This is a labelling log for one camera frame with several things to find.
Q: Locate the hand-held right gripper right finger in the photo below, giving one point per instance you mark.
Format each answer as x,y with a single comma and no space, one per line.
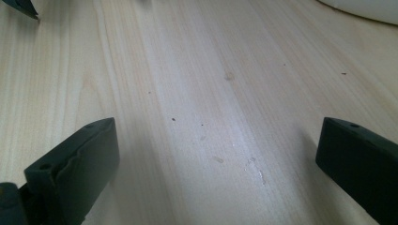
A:
359,168

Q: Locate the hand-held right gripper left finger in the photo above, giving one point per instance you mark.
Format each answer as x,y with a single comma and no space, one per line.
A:
78,168

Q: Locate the white pedal trash bin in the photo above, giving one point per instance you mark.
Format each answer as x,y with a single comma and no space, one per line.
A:
369,9

